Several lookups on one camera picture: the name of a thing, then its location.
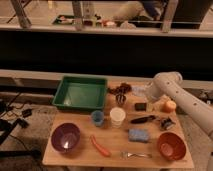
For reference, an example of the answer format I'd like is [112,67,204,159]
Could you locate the silver fork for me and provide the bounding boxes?
[121,152,152,158]

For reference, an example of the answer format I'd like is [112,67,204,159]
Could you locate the orange fruit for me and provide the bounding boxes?
[164,100,177,113]

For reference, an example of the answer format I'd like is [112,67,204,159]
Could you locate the orange-red bowl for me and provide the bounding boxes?
[157,132,186,161]

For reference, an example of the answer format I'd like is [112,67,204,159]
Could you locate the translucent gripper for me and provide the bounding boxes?
[145,83,161,112]

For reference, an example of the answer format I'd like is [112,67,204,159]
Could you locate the purple bowl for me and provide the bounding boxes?
[51,123,80,153]

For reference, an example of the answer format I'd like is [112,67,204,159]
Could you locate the black eraser block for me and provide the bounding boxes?
[134,103,147,111]

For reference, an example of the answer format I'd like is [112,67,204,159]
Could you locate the blue cup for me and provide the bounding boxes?
[91,110,104,127]

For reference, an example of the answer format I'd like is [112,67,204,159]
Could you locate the black cables on floor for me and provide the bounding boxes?
[0,92,34,145]

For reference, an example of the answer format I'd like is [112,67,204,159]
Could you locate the orange carrot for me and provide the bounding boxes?
[90,135,111,157]

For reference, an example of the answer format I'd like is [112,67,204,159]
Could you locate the blue sponge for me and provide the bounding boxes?
[128,129,149,143]

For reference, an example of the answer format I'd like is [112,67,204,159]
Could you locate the white cup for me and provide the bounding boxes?
[110,107,126,128]

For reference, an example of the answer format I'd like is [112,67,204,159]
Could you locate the green plastic tray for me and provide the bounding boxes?
[52,76,107,111]

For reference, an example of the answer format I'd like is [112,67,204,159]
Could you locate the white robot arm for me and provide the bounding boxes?
[145,72,213,141]

